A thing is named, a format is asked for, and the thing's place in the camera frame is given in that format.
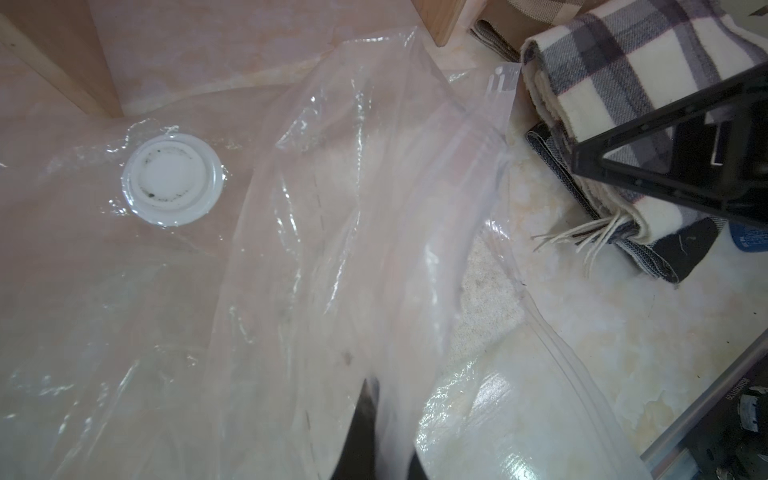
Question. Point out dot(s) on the brown beige plaid scarf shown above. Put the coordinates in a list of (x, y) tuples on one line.
[(551, 12)]

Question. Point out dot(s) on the blue round object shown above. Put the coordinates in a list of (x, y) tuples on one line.
[(749, 239)]

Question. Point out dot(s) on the white grey plaid scarf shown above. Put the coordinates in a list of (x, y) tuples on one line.
[(614, 64)]

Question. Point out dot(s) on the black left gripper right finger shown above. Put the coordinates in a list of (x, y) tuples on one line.
[(416, 470)]

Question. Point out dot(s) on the black grey striped scarf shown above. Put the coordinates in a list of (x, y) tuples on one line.
[(671, 258)]

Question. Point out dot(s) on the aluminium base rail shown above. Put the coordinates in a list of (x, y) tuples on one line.
[(723, 434)]

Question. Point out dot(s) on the wooden two-tier shelf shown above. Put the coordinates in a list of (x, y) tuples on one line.
[(115, 58)]

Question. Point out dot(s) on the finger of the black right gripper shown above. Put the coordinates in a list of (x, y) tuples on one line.
[(707, 151)]

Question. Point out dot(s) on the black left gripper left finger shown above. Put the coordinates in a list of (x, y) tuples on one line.
[(357, 458)]

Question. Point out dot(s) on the clear plastic vacuum bag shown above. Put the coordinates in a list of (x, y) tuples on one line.
[(200, 292)]

